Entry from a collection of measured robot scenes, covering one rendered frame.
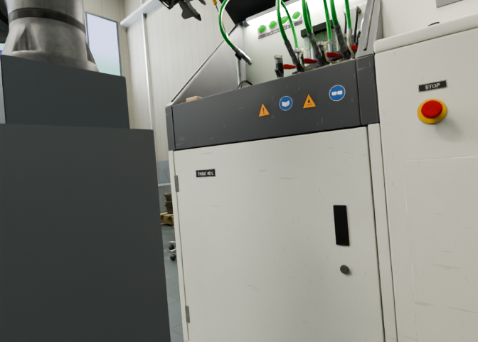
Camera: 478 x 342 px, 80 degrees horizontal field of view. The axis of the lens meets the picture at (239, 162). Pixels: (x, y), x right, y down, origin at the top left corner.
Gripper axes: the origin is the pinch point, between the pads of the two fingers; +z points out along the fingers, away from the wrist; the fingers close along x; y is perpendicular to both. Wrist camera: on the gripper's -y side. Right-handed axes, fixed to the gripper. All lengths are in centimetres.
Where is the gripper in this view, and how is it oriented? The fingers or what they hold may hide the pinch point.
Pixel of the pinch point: (202, 9)
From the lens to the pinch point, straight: 117.5
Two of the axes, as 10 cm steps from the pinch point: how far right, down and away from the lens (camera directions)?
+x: 3.2, -2.5, -9.2
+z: 7.6, 6.5, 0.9
